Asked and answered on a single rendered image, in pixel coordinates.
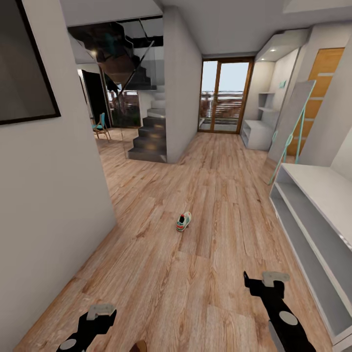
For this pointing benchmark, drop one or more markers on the fridge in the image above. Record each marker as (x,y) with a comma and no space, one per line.
(94,95)

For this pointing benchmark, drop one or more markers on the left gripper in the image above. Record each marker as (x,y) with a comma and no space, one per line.
(98,326)

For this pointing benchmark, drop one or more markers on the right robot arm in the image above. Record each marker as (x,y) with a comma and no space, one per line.
(285,328)

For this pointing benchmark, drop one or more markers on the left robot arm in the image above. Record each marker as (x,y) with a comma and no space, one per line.
(90,325)

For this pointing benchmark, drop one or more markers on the picture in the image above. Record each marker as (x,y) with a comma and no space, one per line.
(25,90)

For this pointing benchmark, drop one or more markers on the gym shoe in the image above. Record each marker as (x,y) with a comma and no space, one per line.
(183,221)

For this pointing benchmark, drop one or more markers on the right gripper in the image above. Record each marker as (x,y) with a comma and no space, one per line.
(257,288)

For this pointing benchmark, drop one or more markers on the fixed window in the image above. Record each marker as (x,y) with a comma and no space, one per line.
(111,91)

